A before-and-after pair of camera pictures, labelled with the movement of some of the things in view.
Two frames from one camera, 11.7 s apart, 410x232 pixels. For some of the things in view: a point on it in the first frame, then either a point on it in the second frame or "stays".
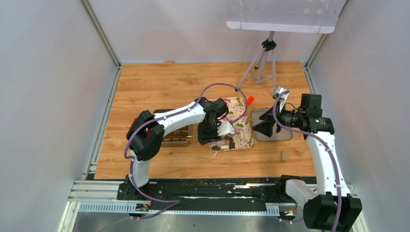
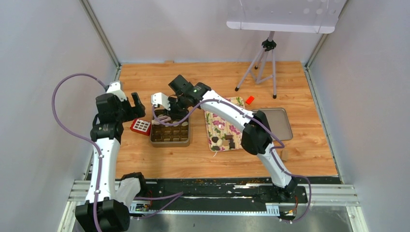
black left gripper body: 208,133 to 125,112
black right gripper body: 289,118 to 179,106
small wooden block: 284,155 stays
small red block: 250,99 stays
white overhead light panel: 318,17 stays
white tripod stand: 269,44 stays
